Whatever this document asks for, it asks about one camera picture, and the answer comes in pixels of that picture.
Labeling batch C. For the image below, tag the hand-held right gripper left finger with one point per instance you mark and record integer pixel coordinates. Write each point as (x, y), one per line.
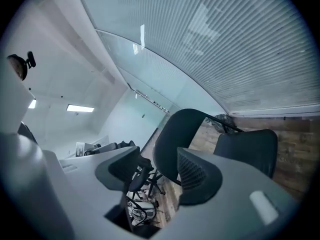
(117, 169)

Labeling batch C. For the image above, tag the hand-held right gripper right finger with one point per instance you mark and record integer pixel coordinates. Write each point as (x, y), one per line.
(200, 179)

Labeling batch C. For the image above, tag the black folding chair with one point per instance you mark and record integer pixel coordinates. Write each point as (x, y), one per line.
(175, 134)

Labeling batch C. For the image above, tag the black office chair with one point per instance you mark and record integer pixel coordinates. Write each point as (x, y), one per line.
(140, 179)

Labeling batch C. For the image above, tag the white round floor device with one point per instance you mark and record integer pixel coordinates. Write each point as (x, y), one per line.
(142, 209)

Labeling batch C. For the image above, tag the camouflage bag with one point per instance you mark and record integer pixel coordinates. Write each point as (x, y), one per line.
(223, 122)

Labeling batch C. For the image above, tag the rectangular ceiling light panel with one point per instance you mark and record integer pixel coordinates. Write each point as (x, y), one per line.
(80, 108)
(32, 104)

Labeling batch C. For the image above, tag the white window blinds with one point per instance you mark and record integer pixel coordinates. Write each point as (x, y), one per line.
(237, 46)

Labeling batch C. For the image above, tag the black head-mounted camera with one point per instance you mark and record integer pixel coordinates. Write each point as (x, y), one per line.
(31, 60)

